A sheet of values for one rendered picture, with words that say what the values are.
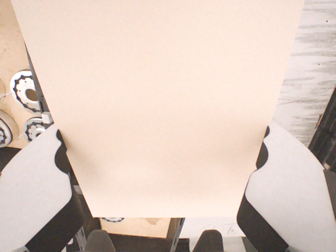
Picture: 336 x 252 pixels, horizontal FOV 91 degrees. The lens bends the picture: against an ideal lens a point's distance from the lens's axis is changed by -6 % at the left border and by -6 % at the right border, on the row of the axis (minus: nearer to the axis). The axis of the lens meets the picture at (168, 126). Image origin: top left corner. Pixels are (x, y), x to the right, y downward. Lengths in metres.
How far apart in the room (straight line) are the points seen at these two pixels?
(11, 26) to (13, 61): 0.07
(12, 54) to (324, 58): 0.78
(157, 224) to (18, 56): 0.66
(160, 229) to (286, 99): 0.64
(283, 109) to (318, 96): 0.11
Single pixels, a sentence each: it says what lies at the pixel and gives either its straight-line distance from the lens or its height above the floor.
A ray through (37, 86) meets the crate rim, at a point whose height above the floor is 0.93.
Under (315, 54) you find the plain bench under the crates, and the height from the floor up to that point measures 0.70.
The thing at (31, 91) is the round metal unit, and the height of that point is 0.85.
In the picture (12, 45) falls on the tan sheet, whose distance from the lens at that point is 0.49.
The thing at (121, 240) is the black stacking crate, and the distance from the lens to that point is 0.83.
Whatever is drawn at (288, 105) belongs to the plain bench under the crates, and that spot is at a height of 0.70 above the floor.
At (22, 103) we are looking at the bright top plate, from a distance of 0.49.
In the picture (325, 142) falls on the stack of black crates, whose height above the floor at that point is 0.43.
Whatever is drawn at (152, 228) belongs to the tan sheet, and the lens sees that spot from 0.78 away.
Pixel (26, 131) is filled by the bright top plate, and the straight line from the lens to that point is 0.54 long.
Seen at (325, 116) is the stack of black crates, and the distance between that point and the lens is 1.28.
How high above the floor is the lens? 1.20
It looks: 60 degrees down
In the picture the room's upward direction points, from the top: 179 degrees counter-clockwise
